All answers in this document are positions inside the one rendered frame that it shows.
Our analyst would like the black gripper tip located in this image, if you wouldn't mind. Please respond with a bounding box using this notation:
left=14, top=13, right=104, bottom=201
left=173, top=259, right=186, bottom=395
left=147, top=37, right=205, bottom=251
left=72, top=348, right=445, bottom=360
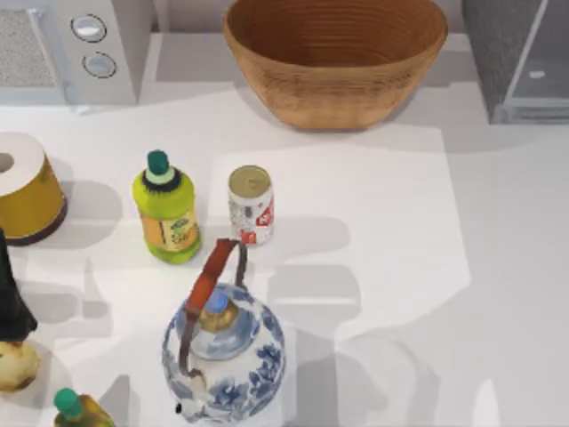
left=0, top=228, right=39, bottom=343

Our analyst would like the red and white can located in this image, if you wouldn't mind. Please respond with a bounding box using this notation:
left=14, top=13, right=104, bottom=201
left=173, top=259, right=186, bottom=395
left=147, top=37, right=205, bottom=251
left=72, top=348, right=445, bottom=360
left=228, top=165, right=276, bottom=248

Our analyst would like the pale microwave oven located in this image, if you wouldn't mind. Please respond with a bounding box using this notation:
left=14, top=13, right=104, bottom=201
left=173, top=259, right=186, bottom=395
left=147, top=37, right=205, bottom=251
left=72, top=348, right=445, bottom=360
left=0, top=0, right=156, bottom=108

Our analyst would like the brown wicker basket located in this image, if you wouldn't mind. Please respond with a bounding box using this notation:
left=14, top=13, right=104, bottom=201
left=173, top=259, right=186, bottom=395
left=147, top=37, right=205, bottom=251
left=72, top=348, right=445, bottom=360
left=222, top=0, right=448, bottom=131

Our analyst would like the yellow and white roll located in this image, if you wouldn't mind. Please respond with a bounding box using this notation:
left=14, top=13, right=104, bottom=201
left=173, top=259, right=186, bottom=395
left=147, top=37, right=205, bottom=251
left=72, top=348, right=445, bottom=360
left=0, top=132, right=68, bottom=246

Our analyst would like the pale yellow round bread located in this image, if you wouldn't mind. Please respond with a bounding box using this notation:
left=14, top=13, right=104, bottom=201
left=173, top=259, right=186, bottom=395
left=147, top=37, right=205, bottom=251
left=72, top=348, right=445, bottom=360
left=0, top=340, right=41, bottom=393

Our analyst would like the blue and white teapot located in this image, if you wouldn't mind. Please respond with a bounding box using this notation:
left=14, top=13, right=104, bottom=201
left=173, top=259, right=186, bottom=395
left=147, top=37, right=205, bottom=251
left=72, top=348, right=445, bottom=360
left=161, top=238, right=286, bottom=424

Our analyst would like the round microwave knob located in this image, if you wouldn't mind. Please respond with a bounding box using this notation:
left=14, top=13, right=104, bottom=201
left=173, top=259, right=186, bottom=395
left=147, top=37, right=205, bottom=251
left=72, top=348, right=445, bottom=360
left=82, top=51, right=118, bottom=79
left=70, top=13, right=108, bottom=44

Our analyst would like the yellow bottle with green cap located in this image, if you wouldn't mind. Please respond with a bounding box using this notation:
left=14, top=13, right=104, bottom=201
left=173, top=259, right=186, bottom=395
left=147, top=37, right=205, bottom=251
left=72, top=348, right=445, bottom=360
left=52, top=387, right=116, bottom=427

